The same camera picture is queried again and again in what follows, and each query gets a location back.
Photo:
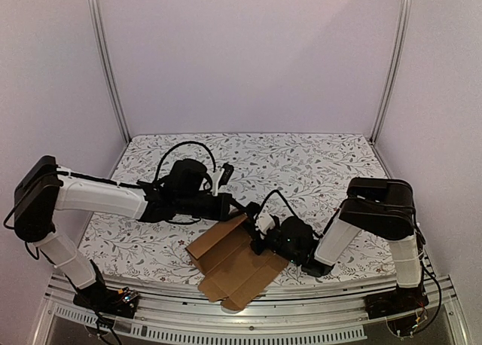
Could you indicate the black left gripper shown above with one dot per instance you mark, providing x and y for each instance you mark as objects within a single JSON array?
[{"x": 222, "y": 209}]

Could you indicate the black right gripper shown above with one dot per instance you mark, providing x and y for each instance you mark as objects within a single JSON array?
[{"x": 261, "y": 239}]

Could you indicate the brown cardboard box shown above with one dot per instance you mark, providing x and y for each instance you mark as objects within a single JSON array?
[{"x": 232, "y": 273}]

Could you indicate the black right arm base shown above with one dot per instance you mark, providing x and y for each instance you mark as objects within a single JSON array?
[{"x": 404, "y": 309}]

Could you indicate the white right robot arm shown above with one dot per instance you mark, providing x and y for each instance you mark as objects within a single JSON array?
[{"x": 382, "y": 207}]

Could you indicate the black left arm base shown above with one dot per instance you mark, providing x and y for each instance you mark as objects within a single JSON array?
[{"x": 98, "y": 297}]

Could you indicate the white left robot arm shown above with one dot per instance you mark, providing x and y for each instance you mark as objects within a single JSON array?
[{"x": 48, "y": 188}]

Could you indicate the floral patterned table mat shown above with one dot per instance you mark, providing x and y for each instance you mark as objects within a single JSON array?
[{"x": 305, "y": 174}]

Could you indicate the aluminium front rail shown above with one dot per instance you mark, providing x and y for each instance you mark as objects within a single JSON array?
[{"x": 331, "y": 313}]

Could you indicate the right aluminium frame post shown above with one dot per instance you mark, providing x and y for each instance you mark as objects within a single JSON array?
[{"x": 394, "y": 63}]

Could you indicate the aluminium frame post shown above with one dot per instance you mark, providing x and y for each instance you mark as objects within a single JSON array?
[
  {"x": 394, "y": 63},
  {"x": 108, "y": 72}
]

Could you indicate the left aluminium frame post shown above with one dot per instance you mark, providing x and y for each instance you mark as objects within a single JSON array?
[{"x": 108, "y": 72}]

